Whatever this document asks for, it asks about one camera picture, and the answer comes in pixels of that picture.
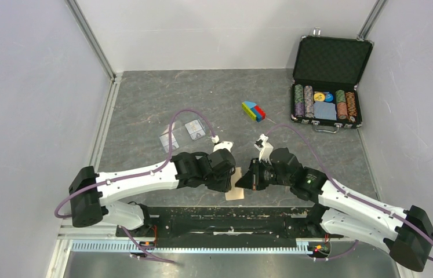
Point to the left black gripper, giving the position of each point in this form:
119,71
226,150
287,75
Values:
224,185

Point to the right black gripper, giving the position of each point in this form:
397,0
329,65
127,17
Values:
251,179

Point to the beige card holder wallet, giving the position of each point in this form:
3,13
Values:
235,193

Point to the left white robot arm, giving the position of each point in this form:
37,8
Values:
96,197

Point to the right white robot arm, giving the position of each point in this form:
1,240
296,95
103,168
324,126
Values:
404,234

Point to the blue playing card deck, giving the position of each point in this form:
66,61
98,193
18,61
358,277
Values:
324,110

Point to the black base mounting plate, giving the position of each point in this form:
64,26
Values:
228,227

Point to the colourful toy brick block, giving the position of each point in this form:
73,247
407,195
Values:
253,111

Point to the green purple chip stack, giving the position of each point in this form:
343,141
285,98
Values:
298,101

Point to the grey pink chip stack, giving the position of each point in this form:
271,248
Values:
309,101

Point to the yellow dealer chip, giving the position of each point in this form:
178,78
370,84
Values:
319,96

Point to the blue dealer chip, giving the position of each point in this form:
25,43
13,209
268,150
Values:
329,97

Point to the black poker chip case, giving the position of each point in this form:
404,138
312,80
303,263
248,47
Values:
327,65

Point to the green red chip stack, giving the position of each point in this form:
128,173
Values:
341,105

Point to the orange brown chip stack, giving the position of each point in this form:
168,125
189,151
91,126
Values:
351,106

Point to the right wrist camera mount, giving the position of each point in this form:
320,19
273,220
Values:
264,147

